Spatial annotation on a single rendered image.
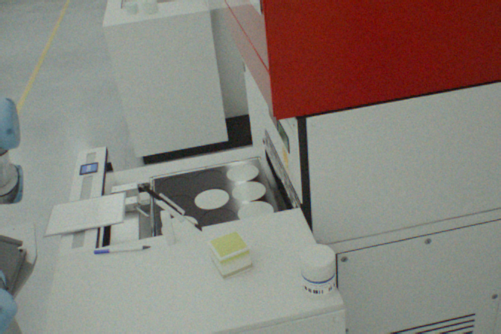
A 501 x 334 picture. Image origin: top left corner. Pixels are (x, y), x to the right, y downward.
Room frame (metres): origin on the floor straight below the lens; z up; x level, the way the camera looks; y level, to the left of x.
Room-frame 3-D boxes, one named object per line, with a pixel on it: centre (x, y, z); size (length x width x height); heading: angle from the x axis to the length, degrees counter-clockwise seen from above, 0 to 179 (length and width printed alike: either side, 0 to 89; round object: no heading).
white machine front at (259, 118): (1.50, -0.07, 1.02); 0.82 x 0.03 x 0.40; 7
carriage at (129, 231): (1.23, 0.39, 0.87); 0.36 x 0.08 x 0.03; 7
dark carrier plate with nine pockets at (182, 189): (1.28, 0.13, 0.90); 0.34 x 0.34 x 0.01; 7
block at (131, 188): (1.39, 0.41, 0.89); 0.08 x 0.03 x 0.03; 97
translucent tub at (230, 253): (0.90, 0.08, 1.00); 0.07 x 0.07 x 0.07; 22
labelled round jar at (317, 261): (0.80, -0.11, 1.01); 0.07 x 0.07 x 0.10
